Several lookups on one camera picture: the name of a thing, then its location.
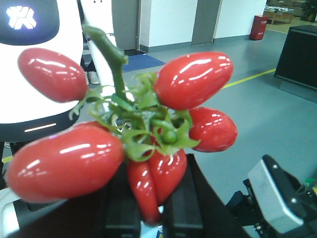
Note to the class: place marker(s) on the white humanoid robot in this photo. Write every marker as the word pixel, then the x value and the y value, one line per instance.
pixel 41 78

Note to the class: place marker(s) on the red cherry tomato bunch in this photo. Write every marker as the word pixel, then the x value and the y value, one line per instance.
pixel 147 125

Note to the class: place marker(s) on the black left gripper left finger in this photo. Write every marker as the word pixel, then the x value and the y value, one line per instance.
pixel 110 212

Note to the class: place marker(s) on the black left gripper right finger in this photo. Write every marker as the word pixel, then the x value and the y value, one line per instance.
pixel 194 210

